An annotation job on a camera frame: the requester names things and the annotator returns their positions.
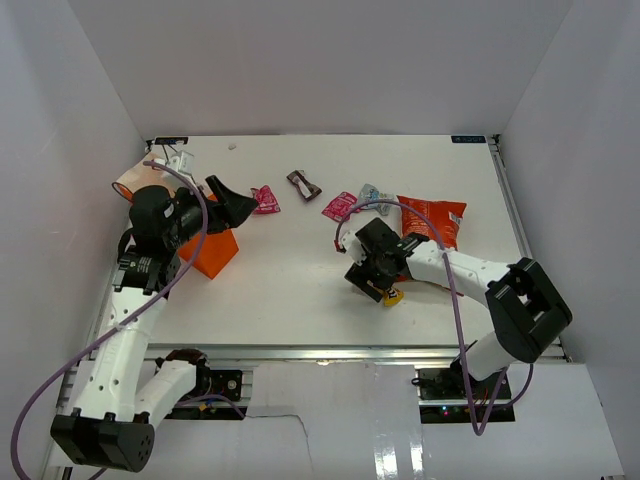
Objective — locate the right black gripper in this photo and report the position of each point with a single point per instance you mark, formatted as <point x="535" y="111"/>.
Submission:
<point x="357" y="276"/>

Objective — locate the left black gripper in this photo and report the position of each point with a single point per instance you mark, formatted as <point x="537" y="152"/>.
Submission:
<point x="232" y="209"/>

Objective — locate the yellow M&M's packet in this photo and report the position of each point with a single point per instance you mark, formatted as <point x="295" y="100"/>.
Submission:
<point x="390" y="296"/>

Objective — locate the grey Himalaya mint packet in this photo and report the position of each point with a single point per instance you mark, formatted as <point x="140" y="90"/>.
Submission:
<point x="369" y="199"/>

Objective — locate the red chips bag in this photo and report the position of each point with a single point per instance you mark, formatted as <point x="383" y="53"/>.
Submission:
<point x="445" y="216"/>

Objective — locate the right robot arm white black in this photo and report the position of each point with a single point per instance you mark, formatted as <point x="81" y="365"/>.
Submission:
<point x="471" y="277"/>

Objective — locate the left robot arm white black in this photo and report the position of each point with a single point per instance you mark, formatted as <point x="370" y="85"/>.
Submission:
<point x="113" y="422"/>

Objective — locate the orange paper bag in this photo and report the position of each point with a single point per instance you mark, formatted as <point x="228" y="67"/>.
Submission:
<point x="216" y="253"/>

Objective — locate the pink snack packet left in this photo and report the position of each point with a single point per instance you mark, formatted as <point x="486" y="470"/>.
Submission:
<point x="267" y="202"/>

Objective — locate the pink snack packet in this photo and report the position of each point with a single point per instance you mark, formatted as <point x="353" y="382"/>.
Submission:
<point x="337" y="209"/>
<point x="267" y="202"/>

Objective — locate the pink snack packet right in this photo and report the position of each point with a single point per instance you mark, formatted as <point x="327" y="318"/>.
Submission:
<point x="337" y="209"/>

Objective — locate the brown chocolate wrapper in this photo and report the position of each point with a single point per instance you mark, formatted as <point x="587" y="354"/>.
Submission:
<point x="306" y="189"/>

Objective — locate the blue table label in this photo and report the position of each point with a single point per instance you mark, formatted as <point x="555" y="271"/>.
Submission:
<point x="468" y="139"/>

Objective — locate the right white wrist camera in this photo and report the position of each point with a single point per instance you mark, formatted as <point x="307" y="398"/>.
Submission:
<point x="350" y="245"/>

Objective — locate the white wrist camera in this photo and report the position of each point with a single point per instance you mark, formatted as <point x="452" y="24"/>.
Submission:
<point x="350" y="245"/>
<point x="181" y="162"/>

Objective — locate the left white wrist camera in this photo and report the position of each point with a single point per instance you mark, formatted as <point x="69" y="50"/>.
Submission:
<point x="181" y="162"/>

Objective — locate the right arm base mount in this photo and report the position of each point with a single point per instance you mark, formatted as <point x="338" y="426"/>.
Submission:
<point x="442" y="398"/>

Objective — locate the aluminium front rail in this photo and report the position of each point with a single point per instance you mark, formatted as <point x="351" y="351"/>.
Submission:
<point x="329" y="354"/>

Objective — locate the aluminium rail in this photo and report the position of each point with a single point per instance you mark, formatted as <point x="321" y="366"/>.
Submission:
<point x="329" y="354"/>
<point x="510" y="200"/>

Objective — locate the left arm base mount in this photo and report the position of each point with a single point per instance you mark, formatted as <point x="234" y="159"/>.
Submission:
<point x="216" y="396"/>

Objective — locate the aluminium right side rail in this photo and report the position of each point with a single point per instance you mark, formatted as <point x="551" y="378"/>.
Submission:
<point x="510" y="200"/>

